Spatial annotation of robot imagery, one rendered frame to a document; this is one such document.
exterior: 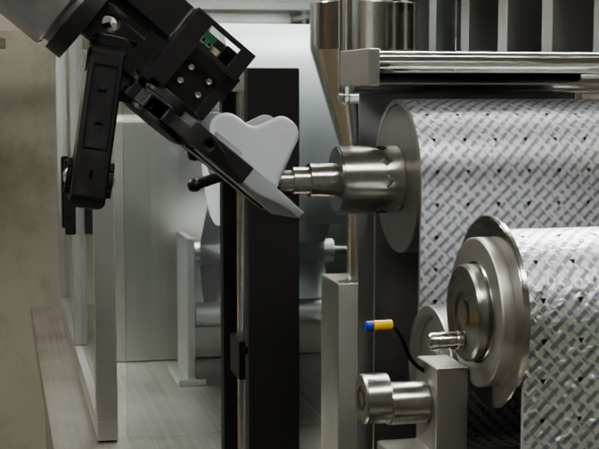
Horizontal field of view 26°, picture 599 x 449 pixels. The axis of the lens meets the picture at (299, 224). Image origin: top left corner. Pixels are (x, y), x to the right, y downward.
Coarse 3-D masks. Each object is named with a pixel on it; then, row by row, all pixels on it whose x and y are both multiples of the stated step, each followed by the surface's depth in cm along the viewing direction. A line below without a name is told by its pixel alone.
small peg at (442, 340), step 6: (426, 336) 99; (432, 336) 98; (438, 336) 98; (444, 336) 98; (450, 336) 98; (456, 336) 99; (462, 336) 99; (426, 342) 99; (432, 342) 98; (438, 342) 98; (444, 342) 98; (450, 342) 98; (456, 342) 99; (462, 342) 99; (432, 348) 98; (438, 348) 98; (444, 348) 99; (450, 348) 99; (456, 348) 99; (462, 348) 99
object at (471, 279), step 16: (464, 272) 99; (480, 272) 98; (448, 288) 102; (464, 288) 99; (480, 288) 96; (448, 304) 102; (464, 304) 99; (480, 304) 96; (448, 320) 102; (464, 320) 99; (480, 320) 96; (464, 336) 99; (480, 336) 96; (464, 352) 99; (480, 352) 97
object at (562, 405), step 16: (528, 384) 94; (544, 384) 95; (560, 384) 95; (576, 384) 95; (592, 384) 96; (528, 400) 94; (544, 400) 95; (560, 400) 95; (576, 400) 95; (592, 400) 96; (528, 416) 95; (544, 416) 95; (560, 416) 95; (576, 416) 95; (592, 416) 96; (528, 432) 95; (544, 432) 95; (560, 432) 95; (576, 432) 96; (592, 432) 96; (528, 448) 95; (544, 448) 95; (560, 448) 95; (576, 448) 96; (592, 448) 96
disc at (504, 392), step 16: (480, 224) 101; (496, 224) 97; (464, 240) 104; (496, 240) 97; (512, 240) 95; (512, 256) 95; (512, 272) 95; (528, 288) 93; (528, 304) 93; (528, 320) 93; (528, 336) 93; (528, 352) 93; (512, 368) 95; (512, 384) 95; (480, 400) 101; (496, 400) 98
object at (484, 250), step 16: (480, 240) 98; (464, 256) 101; (480, 256) 98; (496, 256) 96; (496, 272) 95; (496, 288) 95; (512, 288) 95; (496, 304) 95; (512, 304) 94; (496, 320) 95; (512, 320) 94; (496, 336) 95; (512, 336) 94; (496, 352) 95; (512, 352) 95; (480, 368) 99; (496, 368) 96; (480, 384) 99; (496, 384) 98
